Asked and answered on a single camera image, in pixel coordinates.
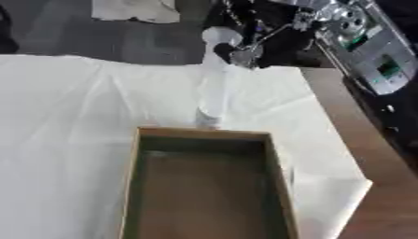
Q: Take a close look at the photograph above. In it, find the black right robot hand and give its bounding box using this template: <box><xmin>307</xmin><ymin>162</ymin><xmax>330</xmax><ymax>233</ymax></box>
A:
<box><xmin>202</xmin><ymin>0</ymin><xmax>330</xmax><ymax>70</ymax></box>

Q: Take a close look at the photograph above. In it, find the white plastic bottle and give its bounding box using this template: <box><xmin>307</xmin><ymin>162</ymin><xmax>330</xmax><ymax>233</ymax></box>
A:
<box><xmin>194</xmin><ymin>26</ymin><xmax>245</xmax><ymax>129</ymax></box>

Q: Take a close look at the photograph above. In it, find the tan cardboard box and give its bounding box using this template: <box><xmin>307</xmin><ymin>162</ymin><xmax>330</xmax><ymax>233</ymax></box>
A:
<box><xmin>116</xmin><ymin>125</ymin><xmax>302</xmax><ymax>239</ymax></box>

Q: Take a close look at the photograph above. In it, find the white crumpled sheet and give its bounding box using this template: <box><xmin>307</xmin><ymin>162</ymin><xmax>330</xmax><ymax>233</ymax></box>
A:
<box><xmin>90</xmin><ymin>0</ymin><xmax>183</xmax><ymax>24</ymax></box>

